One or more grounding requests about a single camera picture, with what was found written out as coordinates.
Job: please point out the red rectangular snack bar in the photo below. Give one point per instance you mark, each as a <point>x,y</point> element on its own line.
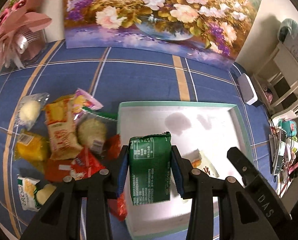
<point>56,170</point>

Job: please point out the cluttered items beside table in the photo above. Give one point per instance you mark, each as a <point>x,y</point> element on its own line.
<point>283,159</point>

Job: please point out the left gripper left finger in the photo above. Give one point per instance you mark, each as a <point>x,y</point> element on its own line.
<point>60,216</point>

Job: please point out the red snack packet with picture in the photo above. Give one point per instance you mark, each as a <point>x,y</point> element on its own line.
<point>85,165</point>

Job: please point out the green white cracker packet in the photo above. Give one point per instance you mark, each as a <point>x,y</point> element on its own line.
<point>27,189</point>

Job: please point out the floral canvas painting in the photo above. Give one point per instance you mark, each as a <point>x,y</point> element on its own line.
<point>208,31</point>

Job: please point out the clear-wrapped white round pastry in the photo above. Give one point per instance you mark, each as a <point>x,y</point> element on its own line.
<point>29,109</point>

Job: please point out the beige orange snack packet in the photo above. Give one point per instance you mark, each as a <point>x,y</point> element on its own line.
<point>59,120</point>

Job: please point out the white packet with orange print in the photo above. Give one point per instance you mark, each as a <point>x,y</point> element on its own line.
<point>200,161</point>

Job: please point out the pink snack packet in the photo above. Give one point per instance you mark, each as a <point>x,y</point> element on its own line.
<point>82,99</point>

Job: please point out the dark green snack packet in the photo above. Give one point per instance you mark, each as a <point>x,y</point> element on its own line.
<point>149,168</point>

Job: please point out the green-edged clear round cookie pack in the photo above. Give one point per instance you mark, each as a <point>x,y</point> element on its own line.
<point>94,128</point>

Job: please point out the white shelf unit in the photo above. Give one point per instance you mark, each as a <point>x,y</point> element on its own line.
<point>276,80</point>

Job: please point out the cream jelly cup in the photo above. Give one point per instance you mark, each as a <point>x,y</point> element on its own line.
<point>43,194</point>

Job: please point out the pink flower bouquet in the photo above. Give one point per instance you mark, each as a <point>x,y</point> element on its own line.
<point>22,36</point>

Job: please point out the white rectangular device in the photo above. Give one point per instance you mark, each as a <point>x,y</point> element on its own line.
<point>247,89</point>

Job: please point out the long red snack packet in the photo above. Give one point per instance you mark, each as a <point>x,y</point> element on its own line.
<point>117,203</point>

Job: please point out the yellow cake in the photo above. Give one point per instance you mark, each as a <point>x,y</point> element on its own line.
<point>33,148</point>

